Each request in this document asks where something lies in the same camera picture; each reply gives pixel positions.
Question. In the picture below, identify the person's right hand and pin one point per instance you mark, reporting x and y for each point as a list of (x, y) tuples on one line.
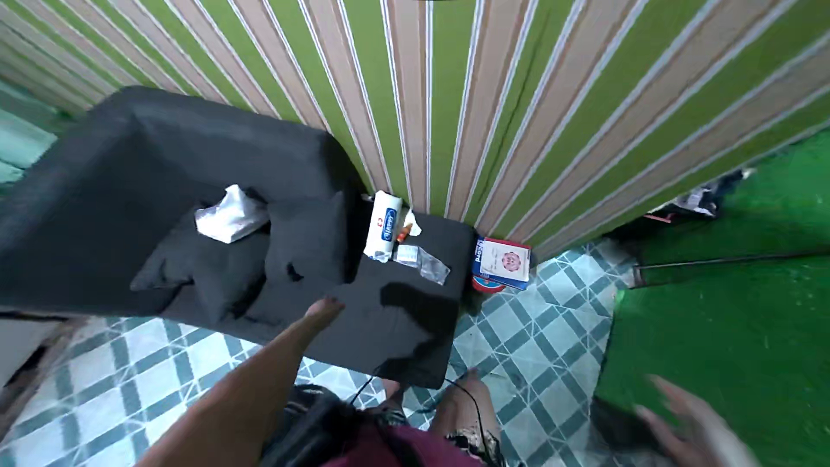
[(708, 429)]

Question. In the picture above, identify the person's left hand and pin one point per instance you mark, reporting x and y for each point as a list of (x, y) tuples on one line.
[(321, 307)]

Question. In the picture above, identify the person's right thumb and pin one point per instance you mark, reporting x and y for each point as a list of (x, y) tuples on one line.
[(656, 424)]

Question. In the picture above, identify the person's right fingers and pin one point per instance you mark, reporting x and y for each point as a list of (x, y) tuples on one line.
[(672, 393)]

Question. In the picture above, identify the person's left fingers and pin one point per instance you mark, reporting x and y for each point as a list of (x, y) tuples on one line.
[(334, 303)]

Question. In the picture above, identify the person's left forearm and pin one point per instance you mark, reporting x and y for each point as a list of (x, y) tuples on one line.
[(240, 386)]

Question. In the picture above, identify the dark grey cushion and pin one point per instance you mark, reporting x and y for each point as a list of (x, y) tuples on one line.
[(227, 280), (310, 237)]

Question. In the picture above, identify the white pack with blue label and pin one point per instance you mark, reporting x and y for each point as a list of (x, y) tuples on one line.
[(378, 228)]

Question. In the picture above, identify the small white box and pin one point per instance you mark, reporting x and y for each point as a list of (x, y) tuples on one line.
[(407, 253)]

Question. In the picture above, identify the small orange bottle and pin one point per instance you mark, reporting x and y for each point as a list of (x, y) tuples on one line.
[(404, 233)]

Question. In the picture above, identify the clear plastic packet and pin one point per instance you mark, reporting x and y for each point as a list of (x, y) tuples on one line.
[(433, 267)]

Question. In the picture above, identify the white paper piece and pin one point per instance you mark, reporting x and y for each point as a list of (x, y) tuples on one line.
[(414, 226)]

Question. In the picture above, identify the white plastic bag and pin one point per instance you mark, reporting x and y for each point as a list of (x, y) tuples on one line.
[(232, 215)]

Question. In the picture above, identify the thin dark metal rod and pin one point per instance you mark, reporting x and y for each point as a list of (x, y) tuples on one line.
[(726, 259)]

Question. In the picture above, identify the person's body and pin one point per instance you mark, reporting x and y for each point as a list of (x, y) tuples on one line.
[(382, 442)]

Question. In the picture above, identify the round red and blue container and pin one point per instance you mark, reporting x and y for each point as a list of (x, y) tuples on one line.
[(487, 285)]

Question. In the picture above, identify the person's legs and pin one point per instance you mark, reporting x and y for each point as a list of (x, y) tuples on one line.
[(464, 405)]

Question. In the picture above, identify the white red-bordered book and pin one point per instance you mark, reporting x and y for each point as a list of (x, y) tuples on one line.
[(506, 261)]

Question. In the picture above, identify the dark grey sofa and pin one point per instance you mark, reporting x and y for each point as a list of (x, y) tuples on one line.
[(240, 149)]

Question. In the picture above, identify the dark bundle of clothes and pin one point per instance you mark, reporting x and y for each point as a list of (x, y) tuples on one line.
[(703, 199)]

